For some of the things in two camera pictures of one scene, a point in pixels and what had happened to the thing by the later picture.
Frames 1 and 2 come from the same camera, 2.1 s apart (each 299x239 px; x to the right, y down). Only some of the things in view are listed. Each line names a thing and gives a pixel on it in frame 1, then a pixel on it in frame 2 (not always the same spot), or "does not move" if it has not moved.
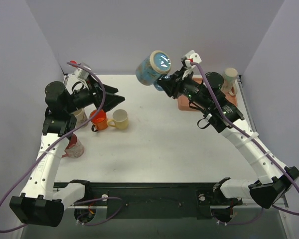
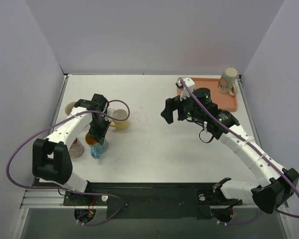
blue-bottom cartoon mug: (151, 68) → (96, 148)
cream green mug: (229, 82) does not move
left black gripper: (97, 95) → (99, 131)
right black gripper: (174, 81) → (176, 108)
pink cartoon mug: (75, 148) does not move
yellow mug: (120, 119) does not move
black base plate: (155, 200) does not move
